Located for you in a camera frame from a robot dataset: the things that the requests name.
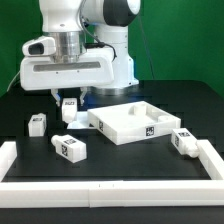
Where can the white square tabletop part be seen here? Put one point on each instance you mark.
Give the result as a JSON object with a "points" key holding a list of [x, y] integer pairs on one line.
{"points": [[132, 122]]}

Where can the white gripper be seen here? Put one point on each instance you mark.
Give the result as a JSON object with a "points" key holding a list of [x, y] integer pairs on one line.
{"points": [[93, 68]]}

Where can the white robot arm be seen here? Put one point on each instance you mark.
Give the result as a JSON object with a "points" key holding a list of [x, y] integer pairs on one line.
{"points": [[84, 44]]}

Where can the white U-shaped fence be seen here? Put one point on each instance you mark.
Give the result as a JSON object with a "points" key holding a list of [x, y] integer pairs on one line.
{"points": [[114, 193]]}

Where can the white tag sheet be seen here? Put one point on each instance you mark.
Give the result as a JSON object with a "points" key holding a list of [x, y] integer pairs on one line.
{"points": [[81, 122]]}

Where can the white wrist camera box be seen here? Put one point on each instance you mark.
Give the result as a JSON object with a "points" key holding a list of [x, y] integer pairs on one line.
{"points": [[42, 46]]}

